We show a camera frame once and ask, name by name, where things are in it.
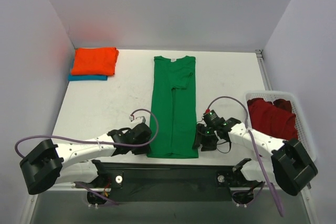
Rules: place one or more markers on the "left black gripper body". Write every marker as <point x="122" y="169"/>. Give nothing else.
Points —
<point x="143" y="142"/>

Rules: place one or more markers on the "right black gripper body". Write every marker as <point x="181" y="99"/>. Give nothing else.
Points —
<point x="203" y="138"/>

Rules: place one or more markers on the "green t shirt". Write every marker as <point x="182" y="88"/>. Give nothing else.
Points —
<point x="174" y="107"/>

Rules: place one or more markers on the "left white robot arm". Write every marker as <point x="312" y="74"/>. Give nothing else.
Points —
<point x="50" y="163"/>

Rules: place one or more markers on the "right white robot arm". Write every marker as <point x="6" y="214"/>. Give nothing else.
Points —
<point x="285" y="163"/>

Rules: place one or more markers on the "dark red t shirt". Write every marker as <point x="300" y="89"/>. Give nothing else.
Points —
<point x="273" y="118"/>

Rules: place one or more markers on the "folded orange t shirt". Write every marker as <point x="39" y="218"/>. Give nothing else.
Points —
<point x="95" y="61"/>

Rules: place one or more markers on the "white plastic basket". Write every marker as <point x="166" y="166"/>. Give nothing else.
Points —
<point x="304" y="134"/>

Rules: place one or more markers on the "folded blue t shirt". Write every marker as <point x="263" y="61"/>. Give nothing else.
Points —
<point x="87" y="78"/>

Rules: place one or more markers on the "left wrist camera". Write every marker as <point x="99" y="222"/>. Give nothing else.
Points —
<point x="134" y="120"/>

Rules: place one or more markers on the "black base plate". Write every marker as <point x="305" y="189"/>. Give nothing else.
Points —
<point x="126" y="182"/>

